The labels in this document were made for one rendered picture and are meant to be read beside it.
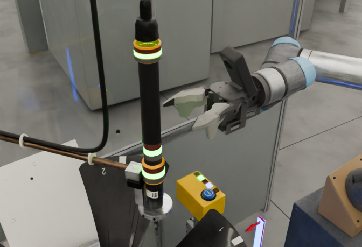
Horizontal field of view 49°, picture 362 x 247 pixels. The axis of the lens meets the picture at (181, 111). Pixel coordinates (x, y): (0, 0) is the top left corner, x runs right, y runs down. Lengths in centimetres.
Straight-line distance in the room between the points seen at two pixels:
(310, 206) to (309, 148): 196
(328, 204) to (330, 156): 199
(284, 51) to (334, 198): 59
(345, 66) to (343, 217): 61
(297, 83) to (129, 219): 50
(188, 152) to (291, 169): 142
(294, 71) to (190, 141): 110
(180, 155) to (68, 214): 86
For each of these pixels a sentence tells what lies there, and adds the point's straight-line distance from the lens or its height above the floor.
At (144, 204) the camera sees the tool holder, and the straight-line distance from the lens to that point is 83.
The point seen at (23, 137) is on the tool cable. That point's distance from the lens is 90.
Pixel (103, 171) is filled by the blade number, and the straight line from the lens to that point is 101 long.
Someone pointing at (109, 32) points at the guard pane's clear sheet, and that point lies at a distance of 144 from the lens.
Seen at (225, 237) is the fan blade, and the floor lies 119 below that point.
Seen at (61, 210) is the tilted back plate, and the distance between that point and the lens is 118.
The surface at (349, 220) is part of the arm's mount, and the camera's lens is 145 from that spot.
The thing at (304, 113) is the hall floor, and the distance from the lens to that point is 390.
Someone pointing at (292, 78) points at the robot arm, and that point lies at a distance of 88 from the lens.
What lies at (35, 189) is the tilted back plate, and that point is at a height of 129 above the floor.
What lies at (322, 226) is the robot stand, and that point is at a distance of 148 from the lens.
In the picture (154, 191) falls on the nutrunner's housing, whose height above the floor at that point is 152.
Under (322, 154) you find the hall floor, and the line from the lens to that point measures 345.
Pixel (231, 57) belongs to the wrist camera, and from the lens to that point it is 74.
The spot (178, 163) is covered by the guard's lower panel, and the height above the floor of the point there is 79.
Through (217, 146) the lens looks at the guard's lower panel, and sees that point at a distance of 207.
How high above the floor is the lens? 207
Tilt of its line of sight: 33 degrees down
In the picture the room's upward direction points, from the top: straight up
